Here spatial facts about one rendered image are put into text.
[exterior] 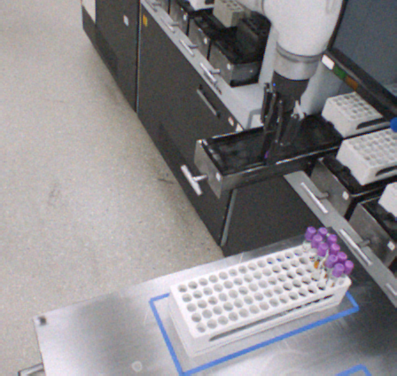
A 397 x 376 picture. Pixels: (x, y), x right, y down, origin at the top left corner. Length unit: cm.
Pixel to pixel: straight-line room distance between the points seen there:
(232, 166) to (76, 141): 140
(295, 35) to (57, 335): 66
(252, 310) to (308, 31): 50
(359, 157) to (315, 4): 39
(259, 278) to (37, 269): 121
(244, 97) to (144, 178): 88
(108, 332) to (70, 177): 146
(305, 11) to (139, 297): 57
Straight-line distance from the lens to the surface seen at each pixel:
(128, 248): 199
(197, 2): 174
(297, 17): 96
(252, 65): 154
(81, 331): 86
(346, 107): 133
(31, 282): 193
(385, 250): 115
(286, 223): 142
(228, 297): 83
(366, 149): 122
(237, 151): 120
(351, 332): 94
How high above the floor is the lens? 157
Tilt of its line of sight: 44 degrees down
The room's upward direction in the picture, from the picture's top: 9 degrees clockwise
